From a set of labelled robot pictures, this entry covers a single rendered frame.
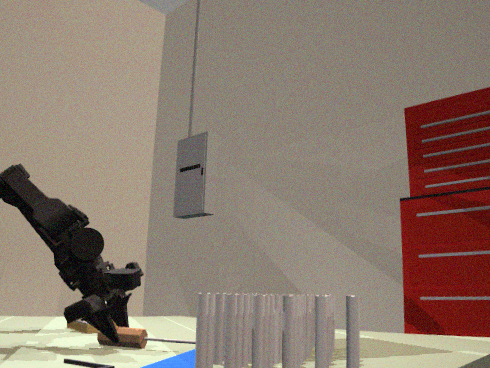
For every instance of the wooden-handled tool with metal shaft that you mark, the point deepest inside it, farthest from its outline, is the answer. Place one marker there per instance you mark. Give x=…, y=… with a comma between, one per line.
x=135, y=338

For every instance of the dark grey l-shaped hook tool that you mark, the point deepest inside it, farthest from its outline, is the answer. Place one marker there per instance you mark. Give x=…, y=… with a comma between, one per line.
x=87, y=364

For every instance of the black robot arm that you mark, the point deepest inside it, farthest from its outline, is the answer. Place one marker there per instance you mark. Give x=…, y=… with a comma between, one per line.
x=56, y=223

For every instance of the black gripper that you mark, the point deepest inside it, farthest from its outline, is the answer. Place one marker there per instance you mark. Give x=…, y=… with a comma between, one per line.
x=93, y=309

